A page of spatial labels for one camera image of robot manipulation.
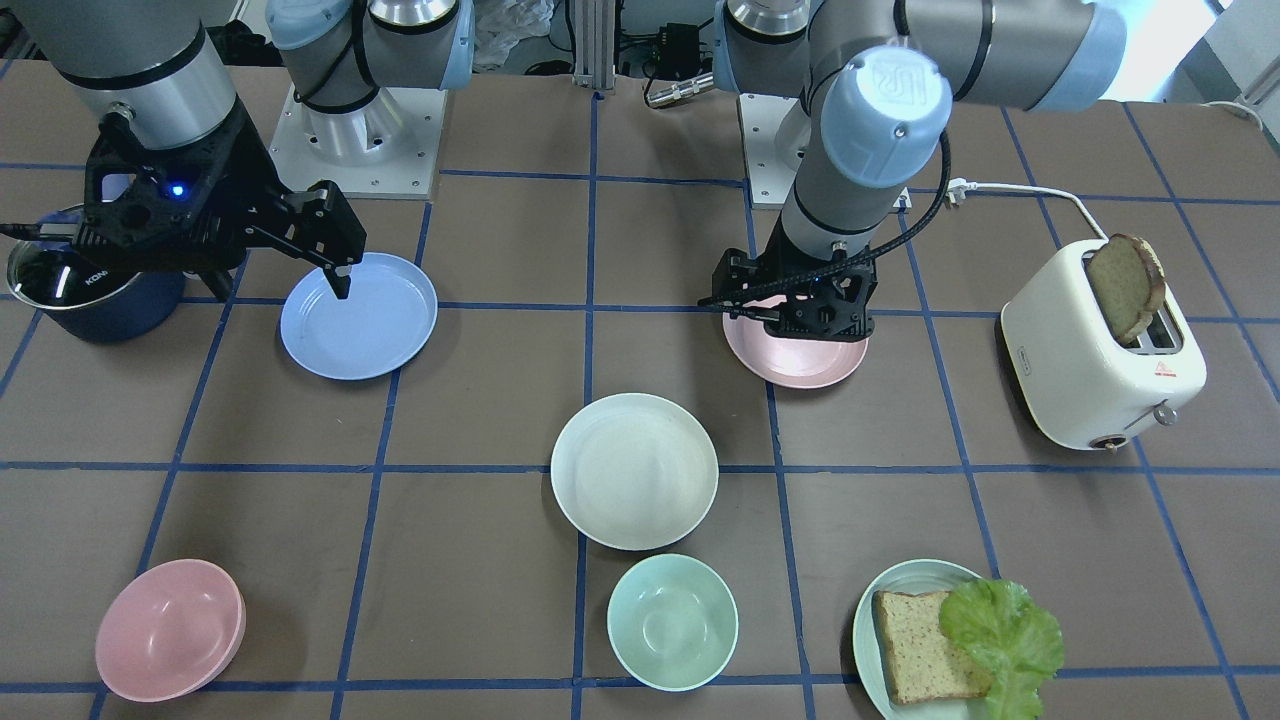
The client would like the blue plate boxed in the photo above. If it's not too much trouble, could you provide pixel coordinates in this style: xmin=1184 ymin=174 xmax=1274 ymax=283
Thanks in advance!
xmin=279 ymin=252 xmax=438 ymax=380

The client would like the bread slice in toaster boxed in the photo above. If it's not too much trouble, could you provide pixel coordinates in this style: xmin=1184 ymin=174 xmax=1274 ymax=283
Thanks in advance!
xmin=1085 ymin=233 xmax=1167 ymax=346

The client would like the white toaster power cable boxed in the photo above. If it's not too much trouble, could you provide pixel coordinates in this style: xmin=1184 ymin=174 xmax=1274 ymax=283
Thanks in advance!
xmin=945 ymin=178 xmax=1108 ymax=242

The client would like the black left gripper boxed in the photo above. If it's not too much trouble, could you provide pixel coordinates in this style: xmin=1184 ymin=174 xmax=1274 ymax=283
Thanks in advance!
xmin=698 ymin=250 xmax=878 ymax=343

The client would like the bread slice on plate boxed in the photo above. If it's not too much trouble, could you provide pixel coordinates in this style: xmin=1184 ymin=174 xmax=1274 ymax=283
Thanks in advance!
xmin=873 ymin=591 xmax=993 ymax=705

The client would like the green bowl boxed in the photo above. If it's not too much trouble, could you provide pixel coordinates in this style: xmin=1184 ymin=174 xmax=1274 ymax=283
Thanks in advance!
xmin=605 ymin=553 xmax=740 ymax=693

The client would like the white plate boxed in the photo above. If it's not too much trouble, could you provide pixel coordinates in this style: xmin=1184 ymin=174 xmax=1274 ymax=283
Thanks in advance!
xmin=550 ymin=393 xmax=721 ymax=551

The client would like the white toaster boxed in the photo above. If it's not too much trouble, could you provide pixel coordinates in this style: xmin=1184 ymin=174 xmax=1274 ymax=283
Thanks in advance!
xmin=998 ymin=240 xmax=1207 ymax=451

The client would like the green lettuce leaf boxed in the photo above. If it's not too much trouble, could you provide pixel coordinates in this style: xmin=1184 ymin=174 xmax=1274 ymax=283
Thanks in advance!
xmin=940 ymin=579 xmax=1065 ymax=719

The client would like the pink plate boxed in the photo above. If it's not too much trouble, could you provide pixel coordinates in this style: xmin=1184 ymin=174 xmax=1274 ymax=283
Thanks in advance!
xmin=722 ymin=314 xmax=869 ymax=389

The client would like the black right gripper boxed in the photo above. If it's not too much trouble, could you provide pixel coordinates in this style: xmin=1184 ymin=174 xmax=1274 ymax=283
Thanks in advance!
xmin=70 ymin=101 xmax=366 ymax=300

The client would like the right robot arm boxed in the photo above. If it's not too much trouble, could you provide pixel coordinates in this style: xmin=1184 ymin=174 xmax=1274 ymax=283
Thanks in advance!
xmin=3 ymin=1 xmax=475 ymax=300

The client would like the green plate with food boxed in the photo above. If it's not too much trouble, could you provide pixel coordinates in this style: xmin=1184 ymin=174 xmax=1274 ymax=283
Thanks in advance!
xmin=851 ymin=559 xmax=988 ymax=719

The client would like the pink bowl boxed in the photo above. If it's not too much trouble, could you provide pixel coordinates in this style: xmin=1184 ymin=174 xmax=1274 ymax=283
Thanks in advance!
xmin=95 ymin=559 xmax=247 ymax=703

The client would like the aluminium frame post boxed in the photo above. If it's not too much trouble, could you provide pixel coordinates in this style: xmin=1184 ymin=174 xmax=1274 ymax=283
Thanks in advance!
xmin=566 ymin=0 xmax=620 ymax=96

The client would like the dark blue saucepan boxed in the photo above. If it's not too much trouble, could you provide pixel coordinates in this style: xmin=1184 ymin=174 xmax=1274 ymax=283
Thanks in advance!
xmin=3 ymin=206 xmax=187 ymax=345

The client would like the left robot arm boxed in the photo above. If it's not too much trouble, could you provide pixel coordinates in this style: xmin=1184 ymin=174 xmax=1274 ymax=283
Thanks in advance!
xmin=700 ymin=1 xmax=1128 ymax=342

